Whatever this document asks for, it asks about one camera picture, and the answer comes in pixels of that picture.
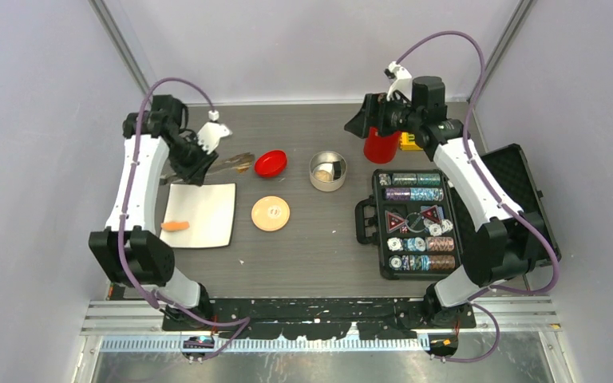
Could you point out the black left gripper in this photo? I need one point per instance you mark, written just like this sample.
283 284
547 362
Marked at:
195 174

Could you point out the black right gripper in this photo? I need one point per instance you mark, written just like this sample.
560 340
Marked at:
376 105

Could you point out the red tall cup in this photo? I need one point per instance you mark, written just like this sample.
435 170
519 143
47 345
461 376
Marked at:
381 149

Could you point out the black white sushi piece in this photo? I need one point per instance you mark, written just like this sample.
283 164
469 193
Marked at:
334 167

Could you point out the metal tongs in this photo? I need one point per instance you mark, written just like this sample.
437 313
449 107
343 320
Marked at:
218 166

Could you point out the beige bun food piece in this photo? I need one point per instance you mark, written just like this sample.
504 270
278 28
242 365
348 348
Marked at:
323 176

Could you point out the orange food piece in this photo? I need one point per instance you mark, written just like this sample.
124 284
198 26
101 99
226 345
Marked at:
175 226

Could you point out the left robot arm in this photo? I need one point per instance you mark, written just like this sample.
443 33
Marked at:
128 249

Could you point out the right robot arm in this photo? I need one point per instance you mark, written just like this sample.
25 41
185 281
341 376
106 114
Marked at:
508 240

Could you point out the steel round lunch container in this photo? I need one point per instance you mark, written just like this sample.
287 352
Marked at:
327 157

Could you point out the yellow tape measure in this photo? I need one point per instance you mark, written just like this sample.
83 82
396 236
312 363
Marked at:
407 142

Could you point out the white square plate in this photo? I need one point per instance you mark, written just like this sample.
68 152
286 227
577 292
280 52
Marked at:
210 211

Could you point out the red round lid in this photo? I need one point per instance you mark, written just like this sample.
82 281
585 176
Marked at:
271 164

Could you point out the black poker chip case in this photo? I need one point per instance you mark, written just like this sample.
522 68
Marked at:
420 224

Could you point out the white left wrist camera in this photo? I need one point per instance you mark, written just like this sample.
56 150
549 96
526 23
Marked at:
212 132

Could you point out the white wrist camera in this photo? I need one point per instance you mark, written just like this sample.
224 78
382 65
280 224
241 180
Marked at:
399 79
212 132

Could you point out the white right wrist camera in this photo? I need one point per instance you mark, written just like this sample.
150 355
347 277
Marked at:
399 79

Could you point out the aluminium frame rail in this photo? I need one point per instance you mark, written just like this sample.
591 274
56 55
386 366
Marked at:
131 326

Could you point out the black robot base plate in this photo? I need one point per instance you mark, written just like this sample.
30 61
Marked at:
317 318

